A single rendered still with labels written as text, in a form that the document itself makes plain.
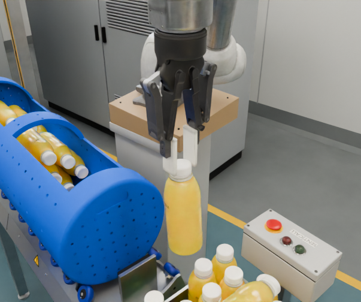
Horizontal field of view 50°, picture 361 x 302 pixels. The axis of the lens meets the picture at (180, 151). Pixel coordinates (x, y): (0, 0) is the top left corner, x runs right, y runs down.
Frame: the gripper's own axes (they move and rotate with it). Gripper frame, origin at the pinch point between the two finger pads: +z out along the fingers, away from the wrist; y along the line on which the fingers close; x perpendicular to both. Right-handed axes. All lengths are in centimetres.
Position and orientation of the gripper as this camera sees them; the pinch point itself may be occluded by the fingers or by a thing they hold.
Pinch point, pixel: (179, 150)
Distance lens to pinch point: 64.9
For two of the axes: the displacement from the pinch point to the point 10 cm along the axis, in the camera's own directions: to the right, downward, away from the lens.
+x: 6.5, 3.9, -6.5
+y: -7.6, 3.3, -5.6
